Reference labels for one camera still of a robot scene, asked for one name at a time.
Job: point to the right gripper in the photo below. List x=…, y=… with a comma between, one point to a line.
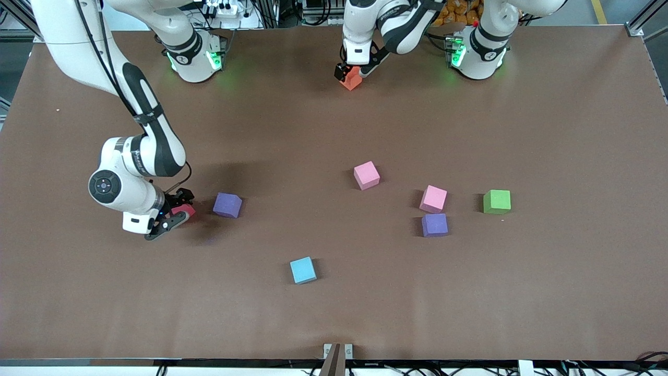
x=173, y=200

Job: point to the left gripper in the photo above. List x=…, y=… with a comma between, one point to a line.
x=342, y=72

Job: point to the orange foam cube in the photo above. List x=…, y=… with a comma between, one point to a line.
x=352, y=81

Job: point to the red foam cube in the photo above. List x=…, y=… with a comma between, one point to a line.
x=183, y=210

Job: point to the purple foam cube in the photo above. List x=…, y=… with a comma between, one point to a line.
x=227, y=204
x=434, y=224

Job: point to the pink foam cube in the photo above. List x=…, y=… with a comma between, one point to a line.
x=433, y=199
x=366, y=175

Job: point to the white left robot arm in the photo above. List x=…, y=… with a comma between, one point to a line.
x=485, y=47

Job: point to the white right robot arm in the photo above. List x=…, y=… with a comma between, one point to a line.
x=141, y=136

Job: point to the bag of orange snacks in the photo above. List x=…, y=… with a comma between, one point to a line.
x=459, y=10

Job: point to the white power strip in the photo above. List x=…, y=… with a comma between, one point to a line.
x=224, y=8

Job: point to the light blue foam cube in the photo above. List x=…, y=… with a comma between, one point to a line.
x=302, y=270

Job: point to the green foam cube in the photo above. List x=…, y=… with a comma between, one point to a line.
x=497, y=201

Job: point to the metal bracket with brown strip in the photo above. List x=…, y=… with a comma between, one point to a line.
x=337, y=359

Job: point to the aluminium frame profile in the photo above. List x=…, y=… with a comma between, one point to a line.
x=21, y=15
x=647, y=18

